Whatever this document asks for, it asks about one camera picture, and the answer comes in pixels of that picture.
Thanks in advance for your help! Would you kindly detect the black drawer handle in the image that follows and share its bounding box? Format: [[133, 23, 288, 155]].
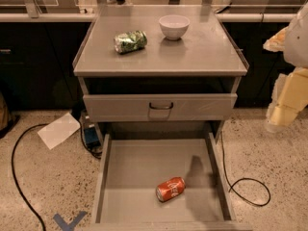
[[148, 102, 174, 110]]

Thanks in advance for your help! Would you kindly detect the green soda can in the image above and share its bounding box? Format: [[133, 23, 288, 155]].
[[114, 30, 147, 54]]

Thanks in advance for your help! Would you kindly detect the blue tape cross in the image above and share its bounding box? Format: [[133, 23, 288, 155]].
[[53, 211, 89, 231]]

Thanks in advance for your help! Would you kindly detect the black floor cable right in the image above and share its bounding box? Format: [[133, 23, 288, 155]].
[[219, 130, 271, 208]]

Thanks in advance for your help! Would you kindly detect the black floor cable left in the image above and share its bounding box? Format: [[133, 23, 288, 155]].
[[11, 122, 49, 231]]

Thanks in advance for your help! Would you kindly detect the closed grey top drawer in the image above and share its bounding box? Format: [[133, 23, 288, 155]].
[[84, 93, 237, 122]]

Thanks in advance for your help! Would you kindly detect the black floor cable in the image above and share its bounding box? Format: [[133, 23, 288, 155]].
[[11, 122, 49, 231], [219, 130, 271, 208]]

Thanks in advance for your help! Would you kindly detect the white ceramic bowl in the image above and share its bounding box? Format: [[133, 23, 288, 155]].
[[159, 14, 190, 40]]

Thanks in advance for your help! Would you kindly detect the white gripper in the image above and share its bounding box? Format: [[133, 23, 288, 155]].
[[263, 28, 308, 133]]

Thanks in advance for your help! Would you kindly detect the white paper sheet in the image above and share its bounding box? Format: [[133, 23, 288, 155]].
[[38, 113, 80, 149]]

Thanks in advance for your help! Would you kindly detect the blue power box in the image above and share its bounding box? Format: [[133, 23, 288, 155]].
[[82, 112, 100, 149]]

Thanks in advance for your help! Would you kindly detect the red coke can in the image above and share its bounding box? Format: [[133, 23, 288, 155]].
[[156, 177, 186, 202]]

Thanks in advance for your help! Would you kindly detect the open grey middle drawer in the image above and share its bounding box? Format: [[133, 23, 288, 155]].
[[76, 133, 252, 231]]

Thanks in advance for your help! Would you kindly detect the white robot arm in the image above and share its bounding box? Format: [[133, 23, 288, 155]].
[[263, 3, 308, 133]]

